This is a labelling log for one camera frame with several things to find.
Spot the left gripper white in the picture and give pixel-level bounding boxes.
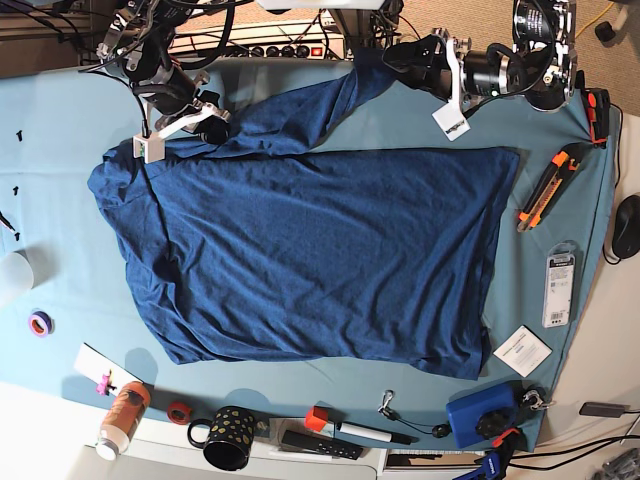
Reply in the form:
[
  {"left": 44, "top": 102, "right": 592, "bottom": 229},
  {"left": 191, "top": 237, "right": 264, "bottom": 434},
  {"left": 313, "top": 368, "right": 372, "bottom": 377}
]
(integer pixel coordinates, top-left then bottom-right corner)
[{"left": 382, "top": 28, "right": 486, "bottom": 141}]

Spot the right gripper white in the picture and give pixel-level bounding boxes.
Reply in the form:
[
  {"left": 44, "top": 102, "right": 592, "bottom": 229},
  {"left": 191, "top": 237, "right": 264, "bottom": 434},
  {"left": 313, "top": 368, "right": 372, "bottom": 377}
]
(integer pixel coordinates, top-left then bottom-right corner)
[{"left": 131, "top": 69, "right": 232, "bottom": 164}]

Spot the dark blue t-shirt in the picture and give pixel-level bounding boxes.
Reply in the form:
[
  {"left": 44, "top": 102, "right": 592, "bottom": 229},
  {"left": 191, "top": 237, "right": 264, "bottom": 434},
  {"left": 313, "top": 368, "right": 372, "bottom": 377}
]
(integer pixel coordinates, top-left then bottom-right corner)
[{"left": 88, "top": 54, "right": 519, "bottom": 380}]

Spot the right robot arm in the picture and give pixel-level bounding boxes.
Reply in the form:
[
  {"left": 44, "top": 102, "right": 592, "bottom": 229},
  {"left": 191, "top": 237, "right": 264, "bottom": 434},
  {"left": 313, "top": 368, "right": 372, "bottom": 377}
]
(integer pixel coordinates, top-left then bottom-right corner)
[{"left": 89, "top": 1, "right": 236, "bottom": 163}]

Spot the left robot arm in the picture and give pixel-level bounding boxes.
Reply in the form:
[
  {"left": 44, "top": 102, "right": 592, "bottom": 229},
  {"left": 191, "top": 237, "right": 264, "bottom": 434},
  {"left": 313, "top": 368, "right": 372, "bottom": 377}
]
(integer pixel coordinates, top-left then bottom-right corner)
[{"left": 382, "top": 1, "right": 577, "bottom": 141}]

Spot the orange black utility knife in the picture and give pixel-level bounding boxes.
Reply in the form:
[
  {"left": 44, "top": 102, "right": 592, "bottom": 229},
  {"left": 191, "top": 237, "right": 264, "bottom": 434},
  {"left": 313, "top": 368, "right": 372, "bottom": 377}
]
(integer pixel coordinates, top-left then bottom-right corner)
[{"left": 516, "top": 143, "right": 591, "bottom": 233}]

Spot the translucent plastic cup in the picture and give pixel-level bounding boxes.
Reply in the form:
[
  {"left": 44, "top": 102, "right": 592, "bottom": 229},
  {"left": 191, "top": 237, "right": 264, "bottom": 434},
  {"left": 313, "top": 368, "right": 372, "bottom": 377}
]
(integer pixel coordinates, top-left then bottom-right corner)
[{"left": 0, "top": 252, "right": 34, "bottom": 308}]

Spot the black computer mouse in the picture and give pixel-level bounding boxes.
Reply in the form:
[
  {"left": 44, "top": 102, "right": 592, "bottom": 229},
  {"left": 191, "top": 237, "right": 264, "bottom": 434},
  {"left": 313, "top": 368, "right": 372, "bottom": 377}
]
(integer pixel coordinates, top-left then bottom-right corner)
[{"left": 612, "top": 194, "right": 640, "bottom": 260}]

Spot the purple tape roll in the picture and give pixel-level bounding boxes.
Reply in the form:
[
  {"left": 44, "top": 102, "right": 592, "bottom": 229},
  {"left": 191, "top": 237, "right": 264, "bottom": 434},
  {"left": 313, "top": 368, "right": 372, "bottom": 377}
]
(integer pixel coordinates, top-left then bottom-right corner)
[{"left": 28, "top": 311, "right": 54, "bottom": 337}]

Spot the white paper card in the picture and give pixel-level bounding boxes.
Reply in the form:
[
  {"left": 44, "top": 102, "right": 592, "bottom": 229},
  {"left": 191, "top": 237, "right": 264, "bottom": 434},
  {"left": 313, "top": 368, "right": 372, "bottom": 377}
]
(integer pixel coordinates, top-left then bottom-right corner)
[{"left": 73, "top": 343, "right": 123, "bottom": 388}]

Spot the packaged bit set blister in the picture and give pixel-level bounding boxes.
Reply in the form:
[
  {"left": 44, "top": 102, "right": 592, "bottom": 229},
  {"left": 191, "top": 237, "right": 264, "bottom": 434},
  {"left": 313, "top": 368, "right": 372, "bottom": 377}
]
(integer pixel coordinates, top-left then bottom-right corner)
[{"left": 542, "top": 241, "right": 577, "bottom": 329}]

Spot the pink small clip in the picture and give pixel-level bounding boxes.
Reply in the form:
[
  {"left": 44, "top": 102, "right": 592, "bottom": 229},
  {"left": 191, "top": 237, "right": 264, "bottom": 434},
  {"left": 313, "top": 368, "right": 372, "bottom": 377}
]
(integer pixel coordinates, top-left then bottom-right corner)
[{"left": 96, "top": 370, "right": 118, "bottom": 397}]

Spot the red tape roll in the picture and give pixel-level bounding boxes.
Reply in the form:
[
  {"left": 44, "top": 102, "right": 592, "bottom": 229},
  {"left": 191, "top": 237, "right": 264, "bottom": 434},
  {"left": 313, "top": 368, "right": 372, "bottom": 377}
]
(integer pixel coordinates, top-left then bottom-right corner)
[{"left": 166, "top": 401, "right": 193, "bottom": 425}]

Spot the orange plastic bottle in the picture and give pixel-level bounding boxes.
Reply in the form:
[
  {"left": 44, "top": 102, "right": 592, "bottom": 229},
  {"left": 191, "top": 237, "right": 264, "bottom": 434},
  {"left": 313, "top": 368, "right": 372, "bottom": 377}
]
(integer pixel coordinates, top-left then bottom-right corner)
[{"left": 95, "top": 381, "right": 151, "bottom": 461}]

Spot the white square paper leaflet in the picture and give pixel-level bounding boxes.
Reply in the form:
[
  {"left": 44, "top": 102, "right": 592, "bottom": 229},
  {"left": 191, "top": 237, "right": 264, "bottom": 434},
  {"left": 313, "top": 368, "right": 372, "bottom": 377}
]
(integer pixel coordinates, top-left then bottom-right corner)
[{"left": 493, "top": 326, "right": 552, "bottom": 378}]

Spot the red orange cube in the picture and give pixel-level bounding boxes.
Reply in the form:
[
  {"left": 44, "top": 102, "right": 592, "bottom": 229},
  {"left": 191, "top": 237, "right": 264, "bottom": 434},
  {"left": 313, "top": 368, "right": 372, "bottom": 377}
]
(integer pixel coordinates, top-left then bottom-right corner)
[{"left": 304, "top": 406, "right": 329, "bottom": 433}]

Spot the black mug gold pattern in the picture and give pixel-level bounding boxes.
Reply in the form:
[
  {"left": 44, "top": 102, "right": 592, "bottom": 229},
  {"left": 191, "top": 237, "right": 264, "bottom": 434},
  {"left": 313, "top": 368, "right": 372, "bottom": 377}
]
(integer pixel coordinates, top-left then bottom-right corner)
[{"left": 187, "top": 406, "right": 257, "bottom": 472}]

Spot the black remote control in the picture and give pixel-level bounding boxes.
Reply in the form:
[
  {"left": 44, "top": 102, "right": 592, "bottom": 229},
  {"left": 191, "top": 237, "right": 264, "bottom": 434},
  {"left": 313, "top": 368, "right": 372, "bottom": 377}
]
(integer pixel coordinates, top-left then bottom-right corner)
[{"left": 281, "top": 430, "right": 364, "bottom": 460}]

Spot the white black marker pen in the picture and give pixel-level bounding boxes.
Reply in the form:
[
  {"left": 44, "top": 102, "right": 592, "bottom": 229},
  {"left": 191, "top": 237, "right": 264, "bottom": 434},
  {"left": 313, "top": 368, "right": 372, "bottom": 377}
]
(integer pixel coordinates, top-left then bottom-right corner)
[{"left": 335, "top": 422, "right": 416, "bottom": 445}]

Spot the blue plastic case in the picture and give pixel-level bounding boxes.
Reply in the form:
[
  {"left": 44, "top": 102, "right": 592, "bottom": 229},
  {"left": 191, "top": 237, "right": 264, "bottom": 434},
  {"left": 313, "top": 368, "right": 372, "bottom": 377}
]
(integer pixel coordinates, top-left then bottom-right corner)
[{"left": 446, "top": 383, "right": 520, "bottom": 449}]

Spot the black power adapter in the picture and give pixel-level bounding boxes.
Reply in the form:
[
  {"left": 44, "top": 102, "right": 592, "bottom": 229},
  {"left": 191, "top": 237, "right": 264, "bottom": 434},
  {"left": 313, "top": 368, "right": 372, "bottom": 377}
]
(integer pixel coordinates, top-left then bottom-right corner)
[{"left": 579, "top": 401, "right": 628, "bottom": 418}]

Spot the blue orange clamp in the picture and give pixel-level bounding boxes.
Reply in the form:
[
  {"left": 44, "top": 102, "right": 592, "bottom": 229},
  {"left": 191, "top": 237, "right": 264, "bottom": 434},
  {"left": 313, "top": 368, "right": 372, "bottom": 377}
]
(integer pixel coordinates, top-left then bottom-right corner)
[{"left": 455, "top": 428, "right": 526, "bottom": 480}]

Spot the white power strip red switch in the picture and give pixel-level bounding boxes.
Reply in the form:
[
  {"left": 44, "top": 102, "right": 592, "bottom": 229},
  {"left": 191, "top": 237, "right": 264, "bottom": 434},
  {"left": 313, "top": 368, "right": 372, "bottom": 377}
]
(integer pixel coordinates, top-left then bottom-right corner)
[{"left": 223, "top": 44, "right": 325, "bottom": 59}]

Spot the carabiner with black lanyard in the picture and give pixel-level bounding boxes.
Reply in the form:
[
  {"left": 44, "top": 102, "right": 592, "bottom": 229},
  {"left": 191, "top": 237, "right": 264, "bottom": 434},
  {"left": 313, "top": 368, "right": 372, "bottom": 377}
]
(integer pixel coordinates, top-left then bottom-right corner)
[{"left": 377, "top": 390, "right": 452, "bottom": 439}]

